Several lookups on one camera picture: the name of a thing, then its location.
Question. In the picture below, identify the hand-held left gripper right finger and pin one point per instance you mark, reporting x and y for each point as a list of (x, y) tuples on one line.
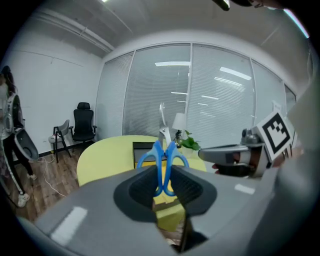
[(232, 207)]

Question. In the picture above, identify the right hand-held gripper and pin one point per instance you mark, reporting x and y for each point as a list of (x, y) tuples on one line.
[(275, 135)]

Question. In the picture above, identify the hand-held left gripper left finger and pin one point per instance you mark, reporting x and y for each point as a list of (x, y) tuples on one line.
[(95, 207)]

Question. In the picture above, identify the black and yellow box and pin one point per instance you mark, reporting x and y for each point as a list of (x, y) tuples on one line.
[(143, 150)]

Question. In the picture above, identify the person's right forearm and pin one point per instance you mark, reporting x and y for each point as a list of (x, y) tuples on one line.
[(296, 155)]

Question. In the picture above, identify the green potted plant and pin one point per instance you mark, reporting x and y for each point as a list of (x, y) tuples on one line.
[(191, 143)]

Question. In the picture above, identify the yellow-green tablecloth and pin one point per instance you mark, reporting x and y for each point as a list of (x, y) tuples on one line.
[(107, 155)]

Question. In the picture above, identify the white table lamp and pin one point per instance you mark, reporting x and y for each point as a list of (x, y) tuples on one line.
[(180, 121)]

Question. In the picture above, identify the black office chair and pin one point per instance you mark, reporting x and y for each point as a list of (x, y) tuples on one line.
[(83, 125)]

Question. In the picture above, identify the grey chair with black legs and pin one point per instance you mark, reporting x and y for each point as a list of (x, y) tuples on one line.
[(63, 128)]

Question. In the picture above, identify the grey hand-held device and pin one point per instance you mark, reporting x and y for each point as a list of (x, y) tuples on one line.
[(25, 142)]

